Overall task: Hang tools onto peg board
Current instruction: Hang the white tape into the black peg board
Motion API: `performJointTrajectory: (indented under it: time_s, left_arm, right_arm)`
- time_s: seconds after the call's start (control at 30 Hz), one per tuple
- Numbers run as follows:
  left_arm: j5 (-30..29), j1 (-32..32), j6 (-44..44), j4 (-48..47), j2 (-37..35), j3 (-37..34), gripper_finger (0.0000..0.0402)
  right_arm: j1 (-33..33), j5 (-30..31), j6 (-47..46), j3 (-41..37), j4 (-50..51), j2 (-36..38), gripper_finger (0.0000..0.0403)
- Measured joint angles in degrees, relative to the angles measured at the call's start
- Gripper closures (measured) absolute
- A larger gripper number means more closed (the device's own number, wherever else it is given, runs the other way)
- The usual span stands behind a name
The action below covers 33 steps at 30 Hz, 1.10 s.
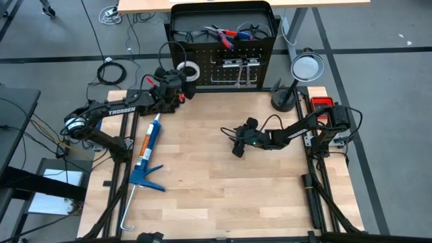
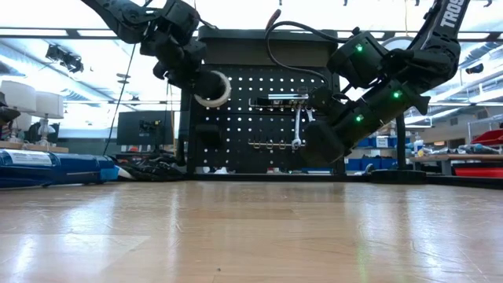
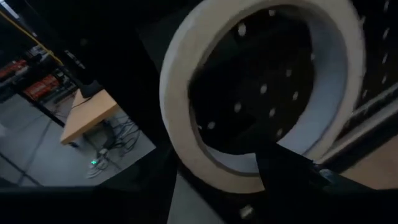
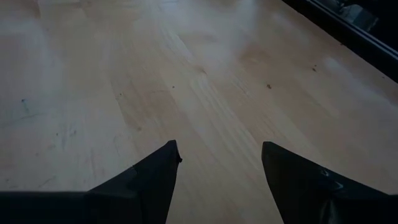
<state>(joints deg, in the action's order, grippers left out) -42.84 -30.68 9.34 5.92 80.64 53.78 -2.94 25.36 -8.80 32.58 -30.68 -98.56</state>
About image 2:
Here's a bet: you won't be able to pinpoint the blue storage bins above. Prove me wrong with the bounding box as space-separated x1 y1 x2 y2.
345 135 398 171

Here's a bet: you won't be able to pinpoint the black ceiling spotlight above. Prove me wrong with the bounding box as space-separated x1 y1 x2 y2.
45 43 84 74

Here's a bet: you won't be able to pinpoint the black spirit level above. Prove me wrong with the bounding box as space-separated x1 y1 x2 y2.
249 92 311 109

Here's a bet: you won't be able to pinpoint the white shade table lamp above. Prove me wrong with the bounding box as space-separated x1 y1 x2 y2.
0 80 37 142
35 90 64 145

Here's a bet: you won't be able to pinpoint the black pegboard cart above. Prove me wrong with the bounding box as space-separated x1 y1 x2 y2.
178 25 347 182

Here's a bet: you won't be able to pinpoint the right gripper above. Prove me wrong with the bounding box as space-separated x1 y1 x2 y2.
303 86 384 167

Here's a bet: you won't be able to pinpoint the black work gloves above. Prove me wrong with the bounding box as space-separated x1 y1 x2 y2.
113 153 189 182

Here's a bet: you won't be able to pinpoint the blue caulking gun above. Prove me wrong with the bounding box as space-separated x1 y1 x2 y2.
0 148 137 189

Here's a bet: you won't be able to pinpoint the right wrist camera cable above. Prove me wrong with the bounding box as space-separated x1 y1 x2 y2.
263 8 354 87

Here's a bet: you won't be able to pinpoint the red storage bin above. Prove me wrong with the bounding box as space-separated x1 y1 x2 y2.
470 128 503 147

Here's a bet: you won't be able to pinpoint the wooden workbench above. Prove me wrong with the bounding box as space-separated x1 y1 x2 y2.
408 152 503 176

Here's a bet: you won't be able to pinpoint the black computer monitor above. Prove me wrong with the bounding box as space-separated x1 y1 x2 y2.
116 110 176 146

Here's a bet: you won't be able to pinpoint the silver pegboard hook rail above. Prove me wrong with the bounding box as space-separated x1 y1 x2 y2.
247 139 299 150

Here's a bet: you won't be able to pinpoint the red plastic box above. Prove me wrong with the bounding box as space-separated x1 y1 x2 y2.
453 167 503 180

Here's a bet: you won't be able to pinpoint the white masking tape roll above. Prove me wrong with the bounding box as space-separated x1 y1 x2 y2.
193 69 233 109

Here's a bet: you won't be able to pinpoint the black pegboard bin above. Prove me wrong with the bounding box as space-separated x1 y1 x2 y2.
195 123 224 149

